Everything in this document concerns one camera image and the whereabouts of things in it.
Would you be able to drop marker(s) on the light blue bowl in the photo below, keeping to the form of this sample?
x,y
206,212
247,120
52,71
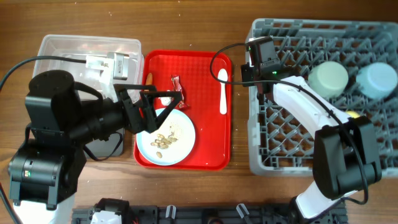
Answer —
x,y
377,80

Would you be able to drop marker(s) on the peanut pile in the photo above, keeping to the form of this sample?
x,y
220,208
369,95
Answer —
x,y
162,142

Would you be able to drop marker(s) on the red snack wrapper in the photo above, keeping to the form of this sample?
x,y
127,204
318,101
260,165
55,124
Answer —
x,y
178,87

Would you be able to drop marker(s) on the clear plastic bin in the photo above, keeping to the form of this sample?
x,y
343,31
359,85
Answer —
x,y
80,46

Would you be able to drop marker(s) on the red serving tray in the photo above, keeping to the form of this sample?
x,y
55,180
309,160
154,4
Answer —
x,y
197,71

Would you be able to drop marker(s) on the white plastic spoon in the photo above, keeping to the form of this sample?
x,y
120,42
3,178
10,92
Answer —
x,y
223,76

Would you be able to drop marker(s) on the light blue plate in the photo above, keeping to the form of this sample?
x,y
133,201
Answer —
x,y
182,127

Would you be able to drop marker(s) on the green bowl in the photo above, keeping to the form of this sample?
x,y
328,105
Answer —
x,y
328,79

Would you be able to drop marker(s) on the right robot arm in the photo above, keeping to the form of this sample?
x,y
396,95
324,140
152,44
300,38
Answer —
x,y
345,155

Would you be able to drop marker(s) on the yellow cup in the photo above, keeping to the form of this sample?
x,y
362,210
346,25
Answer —
x,y
353,114

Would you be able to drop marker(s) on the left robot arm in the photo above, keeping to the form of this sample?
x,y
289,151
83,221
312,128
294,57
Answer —
x,y
65,116

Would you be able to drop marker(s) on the black plastic tray bin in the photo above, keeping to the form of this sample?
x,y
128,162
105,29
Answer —
x,y
105,148

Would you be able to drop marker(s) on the orange carrot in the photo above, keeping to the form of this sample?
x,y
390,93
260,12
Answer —
x,y
149,79

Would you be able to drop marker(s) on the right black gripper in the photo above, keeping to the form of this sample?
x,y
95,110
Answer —
x,y
246,73

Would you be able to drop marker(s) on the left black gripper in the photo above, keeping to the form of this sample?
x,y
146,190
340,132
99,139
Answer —
x,y
137,124

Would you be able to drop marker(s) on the white crumpled tissue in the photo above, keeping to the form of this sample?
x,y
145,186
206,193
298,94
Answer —
x,y
166,100

